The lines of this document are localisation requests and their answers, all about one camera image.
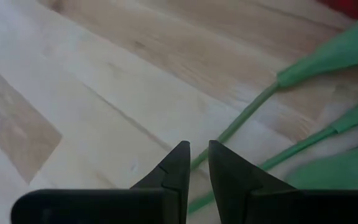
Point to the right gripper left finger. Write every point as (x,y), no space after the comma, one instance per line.
(166,199)

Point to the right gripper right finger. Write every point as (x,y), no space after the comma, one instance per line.
(244,202)

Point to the dark red artificial tulip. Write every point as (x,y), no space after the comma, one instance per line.
(297,148)

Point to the black artificial tulip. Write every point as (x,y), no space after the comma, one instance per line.
(337,168)

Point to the yellow red-tipped artificial tulip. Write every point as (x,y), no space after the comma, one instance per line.
(337,53)

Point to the red ribbed glass vase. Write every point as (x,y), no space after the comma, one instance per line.
(353,6)

